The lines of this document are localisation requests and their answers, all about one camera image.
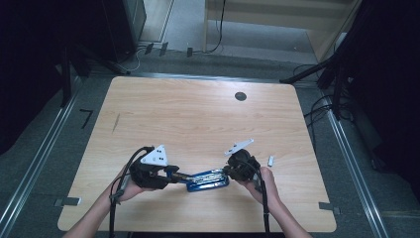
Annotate person's right hand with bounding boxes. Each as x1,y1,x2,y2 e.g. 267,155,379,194
237,166,282,212

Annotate metal floor rail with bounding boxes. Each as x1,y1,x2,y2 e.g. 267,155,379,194
0,76,83,238
324,97,391,238

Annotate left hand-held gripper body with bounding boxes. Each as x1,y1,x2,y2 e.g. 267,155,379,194
129,144,169,190

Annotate blue stapler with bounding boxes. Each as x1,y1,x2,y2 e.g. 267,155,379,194
171,168,231,193

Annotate dark cabinet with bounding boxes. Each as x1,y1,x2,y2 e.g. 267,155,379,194
101,0,148,64

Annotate black floor cables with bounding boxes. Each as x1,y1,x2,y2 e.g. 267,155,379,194
292,62,335,150

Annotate black tape floor mark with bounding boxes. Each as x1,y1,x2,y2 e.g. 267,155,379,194
78,108,94,130

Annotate light wooden furniture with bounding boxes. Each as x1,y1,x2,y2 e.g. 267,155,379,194
203,0,363,64

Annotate person's left hand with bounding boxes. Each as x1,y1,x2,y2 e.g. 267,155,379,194
108,164,157,203

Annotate grey tape piece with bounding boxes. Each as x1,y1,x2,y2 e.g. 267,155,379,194
53,196,82,208
318,201,342,215

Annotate black hanging cable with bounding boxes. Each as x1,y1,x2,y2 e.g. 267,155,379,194
192,0,228,55

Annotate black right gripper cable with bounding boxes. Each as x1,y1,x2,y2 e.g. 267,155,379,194
239,160,271,234

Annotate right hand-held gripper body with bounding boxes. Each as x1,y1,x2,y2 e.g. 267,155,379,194
224,138,263,182

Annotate white floor cable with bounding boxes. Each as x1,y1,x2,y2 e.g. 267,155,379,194
124,47,147,73

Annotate black metal stand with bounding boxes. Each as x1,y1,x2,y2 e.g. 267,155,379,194
278,19,356,121

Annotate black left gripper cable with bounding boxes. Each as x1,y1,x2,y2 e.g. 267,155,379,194
107,146,156,238

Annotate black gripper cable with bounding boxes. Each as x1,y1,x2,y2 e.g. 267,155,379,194
239,160,271,234
107,146,156,238

